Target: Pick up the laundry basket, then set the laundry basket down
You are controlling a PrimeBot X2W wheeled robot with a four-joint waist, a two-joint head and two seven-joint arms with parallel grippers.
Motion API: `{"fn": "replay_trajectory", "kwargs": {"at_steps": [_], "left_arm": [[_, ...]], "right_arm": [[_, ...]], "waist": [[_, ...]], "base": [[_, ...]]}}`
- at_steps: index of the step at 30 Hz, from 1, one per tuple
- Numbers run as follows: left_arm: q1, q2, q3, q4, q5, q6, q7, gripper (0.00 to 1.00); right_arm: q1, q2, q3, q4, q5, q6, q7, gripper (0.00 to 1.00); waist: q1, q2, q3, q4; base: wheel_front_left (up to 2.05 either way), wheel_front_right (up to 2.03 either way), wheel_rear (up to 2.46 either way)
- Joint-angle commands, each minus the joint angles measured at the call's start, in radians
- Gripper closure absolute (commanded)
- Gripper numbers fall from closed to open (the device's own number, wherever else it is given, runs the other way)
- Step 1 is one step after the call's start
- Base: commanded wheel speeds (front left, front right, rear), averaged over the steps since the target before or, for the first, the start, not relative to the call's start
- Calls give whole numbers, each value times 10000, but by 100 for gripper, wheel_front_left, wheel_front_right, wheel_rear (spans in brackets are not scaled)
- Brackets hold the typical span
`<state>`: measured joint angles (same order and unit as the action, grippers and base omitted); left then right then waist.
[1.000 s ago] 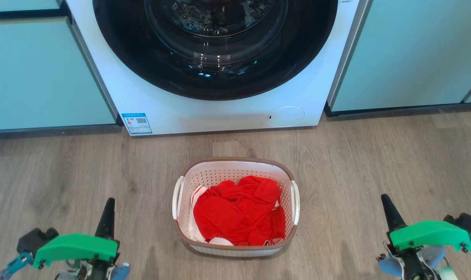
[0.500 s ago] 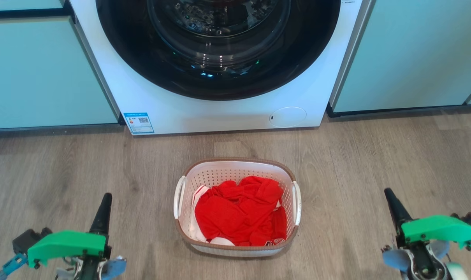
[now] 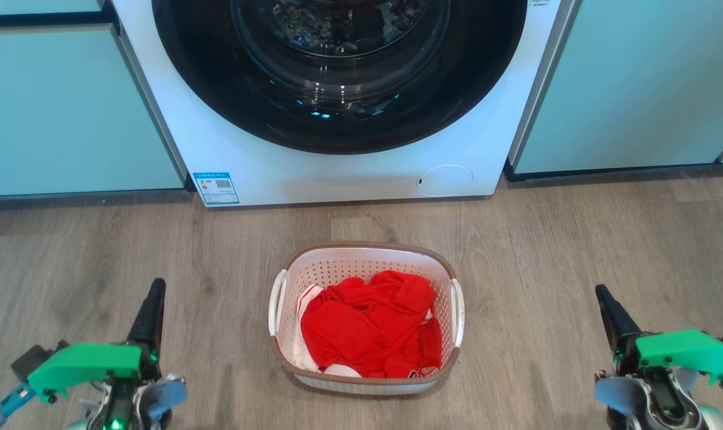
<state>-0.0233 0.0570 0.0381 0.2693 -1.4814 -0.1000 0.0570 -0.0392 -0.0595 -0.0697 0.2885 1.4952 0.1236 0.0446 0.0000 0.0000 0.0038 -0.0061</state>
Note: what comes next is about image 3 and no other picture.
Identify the narrow pale green cabinet panel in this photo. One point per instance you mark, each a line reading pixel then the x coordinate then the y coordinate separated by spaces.
pixel 39 6

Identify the white front-load washing machine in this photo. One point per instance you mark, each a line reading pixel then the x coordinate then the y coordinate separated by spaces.
pixel 278 173

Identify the black round washer door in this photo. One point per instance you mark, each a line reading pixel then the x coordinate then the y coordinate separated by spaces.
pixel 218 89

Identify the round white filter cover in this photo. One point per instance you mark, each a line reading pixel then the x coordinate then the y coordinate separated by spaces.
pixel 444 180

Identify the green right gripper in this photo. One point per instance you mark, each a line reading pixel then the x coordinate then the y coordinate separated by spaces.
pixel 684 352

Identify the wide pale green cabinet door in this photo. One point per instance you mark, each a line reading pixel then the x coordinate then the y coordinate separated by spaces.
pixel 636 89

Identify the blue energy label sticker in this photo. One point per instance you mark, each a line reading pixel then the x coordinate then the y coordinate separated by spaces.
pixel 216 188

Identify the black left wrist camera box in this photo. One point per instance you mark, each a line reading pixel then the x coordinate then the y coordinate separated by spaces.
pixel 30 358

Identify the white laundry basket brown rim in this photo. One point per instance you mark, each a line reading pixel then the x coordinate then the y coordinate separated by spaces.
pixel 337 267

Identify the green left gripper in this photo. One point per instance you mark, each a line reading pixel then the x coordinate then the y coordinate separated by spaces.
pixel 83 361

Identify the large pale green cabinet door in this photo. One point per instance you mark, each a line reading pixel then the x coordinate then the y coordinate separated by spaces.
pixel 69 107

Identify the red garment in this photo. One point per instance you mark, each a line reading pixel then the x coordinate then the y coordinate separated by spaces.
pixel 367 331

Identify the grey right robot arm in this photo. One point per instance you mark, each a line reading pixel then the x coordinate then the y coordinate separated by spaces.
pixel 648 403

